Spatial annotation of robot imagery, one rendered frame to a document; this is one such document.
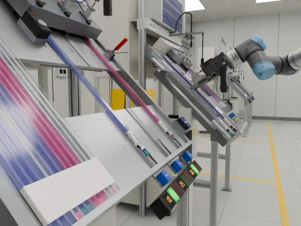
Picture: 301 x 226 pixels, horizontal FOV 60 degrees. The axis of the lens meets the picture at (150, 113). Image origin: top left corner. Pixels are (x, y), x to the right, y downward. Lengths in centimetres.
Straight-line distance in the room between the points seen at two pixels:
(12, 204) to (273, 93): 810
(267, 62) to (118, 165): 76
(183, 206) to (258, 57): 65
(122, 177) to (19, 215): 24
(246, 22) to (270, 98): 233
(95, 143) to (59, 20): 46
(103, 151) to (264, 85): 785
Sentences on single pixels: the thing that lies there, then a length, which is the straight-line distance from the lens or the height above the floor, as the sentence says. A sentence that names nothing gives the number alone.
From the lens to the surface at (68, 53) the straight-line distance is 84.
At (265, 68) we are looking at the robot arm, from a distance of 111.
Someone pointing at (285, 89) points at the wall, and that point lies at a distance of 832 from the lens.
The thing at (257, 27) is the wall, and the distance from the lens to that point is 848.
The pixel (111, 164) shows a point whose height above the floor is 76.
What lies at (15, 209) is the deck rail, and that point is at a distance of 38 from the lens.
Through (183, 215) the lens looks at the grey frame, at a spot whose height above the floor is 44.
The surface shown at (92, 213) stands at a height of 73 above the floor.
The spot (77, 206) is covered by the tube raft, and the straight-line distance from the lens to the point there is 43.
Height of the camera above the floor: 92
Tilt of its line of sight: 5 degrees down
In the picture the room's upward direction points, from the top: straight up
